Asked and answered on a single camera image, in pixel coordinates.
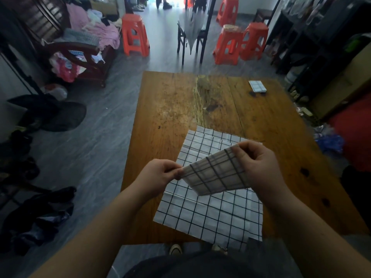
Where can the person's right hand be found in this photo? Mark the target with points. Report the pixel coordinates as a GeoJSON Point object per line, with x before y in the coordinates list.
{"type": "Point", "coordinates": [262, 167]}

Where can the person's left hand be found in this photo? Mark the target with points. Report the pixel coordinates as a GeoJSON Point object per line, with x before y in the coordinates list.
{"type": "Point", "coordinates": [156, 179]}

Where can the person's left forearm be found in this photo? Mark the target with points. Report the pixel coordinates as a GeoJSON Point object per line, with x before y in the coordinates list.
{"type": "Point", "coordinates": [92, 237]}

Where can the person's right forearm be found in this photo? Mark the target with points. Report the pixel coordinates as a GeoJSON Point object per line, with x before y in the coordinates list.
{"type": "Point", "coordinates": [313, 237]}

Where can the person's white left shoe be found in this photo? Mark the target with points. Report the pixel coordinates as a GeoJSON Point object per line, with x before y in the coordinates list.
{"type": "Point", "coordinates": [175, 249]}

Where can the person's white shoe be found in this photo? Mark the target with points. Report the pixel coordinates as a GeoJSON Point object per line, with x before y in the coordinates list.
{"type": "Point", "coordinates": [219, 249]}
{"type": "Point", "coordinates": [175, 249]}

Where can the person's white right shoe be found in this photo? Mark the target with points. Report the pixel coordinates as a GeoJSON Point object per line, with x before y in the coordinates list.
{"type": "Point", "coordinates": [219, 249]}

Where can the person's black top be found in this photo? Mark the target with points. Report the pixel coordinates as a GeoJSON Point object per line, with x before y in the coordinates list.
{"type": "Point", "coordinates": [203, 266]}

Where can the blue plastic bag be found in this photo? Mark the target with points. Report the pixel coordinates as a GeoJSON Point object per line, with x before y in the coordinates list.
{"type": "Point", "coordinates": [330, 141]}

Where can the pile of packaging scraps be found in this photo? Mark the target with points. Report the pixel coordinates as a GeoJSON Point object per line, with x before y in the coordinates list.
{"type": "Point", "coordinates": [303, 107]}

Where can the white plastic bottle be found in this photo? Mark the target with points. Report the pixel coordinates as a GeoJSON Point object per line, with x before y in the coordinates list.
{"type": "Point", "coordinates": [292, 75]}

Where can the black backpack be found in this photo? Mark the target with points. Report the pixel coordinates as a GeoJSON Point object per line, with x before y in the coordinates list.
{"type": "Point", "coordinates": [358, 191]}

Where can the black standing fan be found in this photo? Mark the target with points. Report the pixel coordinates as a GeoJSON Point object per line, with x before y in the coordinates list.
{"type": "Point", "coordinates": [63, 115]}

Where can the brown cardboard sheet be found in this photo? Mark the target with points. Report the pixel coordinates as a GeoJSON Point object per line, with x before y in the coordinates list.
{"type": "Point", "coordinates": [345, 83]}

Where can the black blue bag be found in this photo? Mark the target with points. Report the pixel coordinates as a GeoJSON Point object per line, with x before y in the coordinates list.
{"type": "Point", "coordinates": [37, 217]}

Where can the red plastic stool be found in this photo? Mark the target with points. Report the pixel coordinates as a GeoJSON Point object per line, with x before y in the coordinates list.
{"type": "Point", "coordinates": [134, 28]}
{"type": "Point", "coordinates": [227, 46]}
{"type": "Point", "coordinates": [255, 34]}
{"type": "Point", "coordinates": [229, 8]}

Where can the white crumpled paper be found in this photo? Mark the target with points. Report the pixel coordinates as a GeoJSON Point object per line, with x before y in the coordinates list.
{"type": "Point", "coordinates": [98, 58]}

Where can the pink plastic bag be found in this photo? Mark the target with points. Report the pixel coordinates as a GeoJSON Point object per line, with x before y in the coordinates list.
{"type": "Point", "coordinates": [65, 69]}

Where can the white blue printed paper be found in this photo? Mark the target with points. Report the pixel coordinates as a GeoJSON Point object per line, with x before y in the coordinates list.
{"type": "Point", "coordinates": [76, 54]}

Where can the black metal chair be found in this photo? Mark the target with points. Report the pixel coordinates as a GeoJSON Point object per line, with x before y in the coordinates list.
{"type": "Point", "coordinates": [207, 26]}

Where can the dark shelf unit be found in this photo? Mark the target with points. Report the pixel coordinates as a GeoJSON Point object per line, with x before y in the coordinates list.
{"type": "Point", "coordinates": [318, 26]}

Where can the pink blanket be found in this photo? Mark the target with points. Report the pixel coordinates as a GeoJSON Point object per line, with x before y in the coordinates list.
{"type": "Point", "coordinates": [107, 34]}

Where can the grey folded garment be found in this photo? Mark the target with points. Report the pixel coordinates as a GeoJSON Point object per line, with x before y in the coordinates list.
{"type": "Point", "coordinates": [81, 37]}

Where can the pair of shoes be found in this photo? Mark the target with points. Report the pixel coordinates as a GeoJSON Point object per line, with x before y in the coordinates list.
{"type": "Point", "coordinates": [138, 8]}

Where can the cardboard box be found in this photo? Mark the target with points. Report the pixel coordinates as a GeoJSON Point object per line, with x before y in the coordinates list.
{"type": "Point", "coordinates": [103, 7]}

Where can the dark wooden sofa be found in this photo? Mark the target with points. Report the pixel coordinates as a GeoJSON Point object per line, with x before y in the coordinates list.
{"type": "Point", "coordinates": [37, 17]}

